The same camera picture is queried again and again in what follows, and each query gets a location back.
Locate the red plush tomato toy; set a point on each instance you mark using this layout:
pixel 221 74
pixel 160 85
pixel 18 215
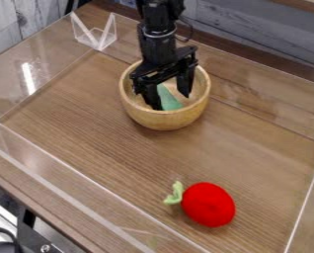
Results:
pixel 205 203

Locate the light wooden bowl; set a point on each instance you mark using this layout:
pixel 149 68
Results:
pixel 165 120

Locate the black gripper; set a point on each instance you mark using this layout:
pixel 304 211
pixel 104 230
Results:
pixel 164 61

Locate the green rectangular block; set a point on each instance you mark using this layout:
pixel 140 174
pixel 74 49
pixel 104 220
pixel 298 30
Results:
pixel 168 101

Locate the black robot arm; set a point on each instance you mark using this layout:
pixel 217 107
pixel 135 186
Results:
pixel 159 15

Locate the clear acrylic corner bracket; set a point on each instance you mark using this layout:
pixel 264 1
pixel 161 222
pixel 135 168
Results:
pixel 96 38

